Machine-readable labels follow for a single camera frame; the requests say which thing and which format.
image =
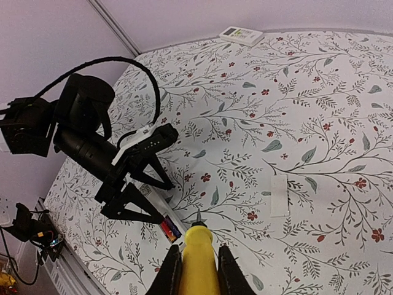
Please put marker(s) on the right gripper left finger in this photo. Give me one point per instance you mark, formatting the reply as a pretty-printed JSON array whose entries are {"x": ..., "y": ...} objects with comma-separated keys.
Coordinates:
[{"x": 168, "y": 278}]

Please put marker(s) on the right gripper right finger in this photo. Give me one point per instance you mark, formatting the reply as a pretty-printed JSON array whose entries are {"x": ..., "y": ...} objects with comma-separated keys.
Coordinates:
[{"x": 231, "y": 279}]

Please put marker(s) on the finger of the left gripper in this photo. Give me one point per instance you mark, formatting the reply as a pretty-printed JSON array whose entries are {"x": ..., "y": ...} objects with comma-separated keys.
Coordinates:
[
  {"x": 128, "y": 204},
  {"x": 150, "y": 171}
]

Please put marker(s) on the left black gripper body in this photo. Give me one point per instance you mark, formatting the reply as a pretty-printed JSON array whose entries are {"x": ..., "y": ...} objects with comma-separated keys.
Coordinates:
[{"x": 113, "y": 176}]

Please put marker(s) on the yellow handled screwdriver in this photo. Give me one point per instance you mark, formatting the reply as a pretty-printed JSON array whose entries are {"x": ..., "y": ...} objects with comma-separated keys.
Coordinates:
[{"x": 199, "y": 271}]

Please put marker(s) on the red black battery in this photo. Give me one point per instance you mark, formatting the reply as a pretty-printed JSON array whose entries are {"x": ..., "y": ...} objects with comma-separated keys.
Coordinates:
[{"x": 170, "y": 230}]

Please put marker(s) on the white air conditioner remote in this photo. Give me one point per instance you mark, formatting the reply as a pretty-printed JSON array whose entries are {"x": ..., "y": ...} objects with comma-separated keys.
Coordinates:
[{"x": 164, "y": 208}]

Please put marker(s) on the white battery cover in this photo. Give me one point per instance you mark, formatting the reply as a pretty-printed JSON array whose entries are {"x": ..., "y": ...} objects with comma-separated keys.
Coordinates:
[{"x": 279, "y": 207}]

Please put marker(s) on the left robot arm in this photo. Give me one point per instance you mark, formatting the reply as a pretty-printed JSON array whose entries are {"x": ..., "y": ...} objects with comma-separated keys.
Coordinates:
[{"x": 78, "y": 125}]

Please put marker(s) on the snack bags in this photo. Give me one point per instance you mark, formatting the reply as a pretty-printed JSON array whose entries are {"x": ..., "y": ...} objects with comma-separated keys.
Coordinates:
[{"x": 7, "y": 284}]

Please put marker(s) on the floral patterned table mat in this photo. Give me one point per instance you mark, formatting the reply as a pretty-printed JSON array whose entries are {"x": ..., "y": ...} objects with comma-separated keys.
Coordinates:
[{"x": 314, "y": 106}]

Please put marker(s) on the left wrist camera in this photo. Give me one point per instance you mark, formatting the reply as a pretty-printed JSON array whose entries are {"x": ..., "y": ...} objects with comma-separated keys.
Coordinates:
[{"x": 163, "y": 137}]

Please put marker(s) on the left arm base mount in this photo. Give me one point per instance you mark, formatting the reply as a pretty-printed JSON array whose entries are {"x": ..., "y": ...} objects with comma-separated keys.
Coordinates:
[{"x": 37, "y": 228}]

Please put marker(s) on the front aluminium rail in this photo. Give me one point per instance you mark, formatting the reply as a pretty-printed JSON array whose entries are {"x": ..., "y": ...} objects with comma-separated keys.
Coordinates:
[{"x": 70, "y": 275}]

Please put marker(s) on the left aluminium frame post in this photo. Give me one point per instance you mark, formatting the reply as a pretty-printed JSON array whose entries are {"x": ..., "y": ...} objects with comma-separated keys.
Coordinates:
[{"x": 103, "y": 12}]

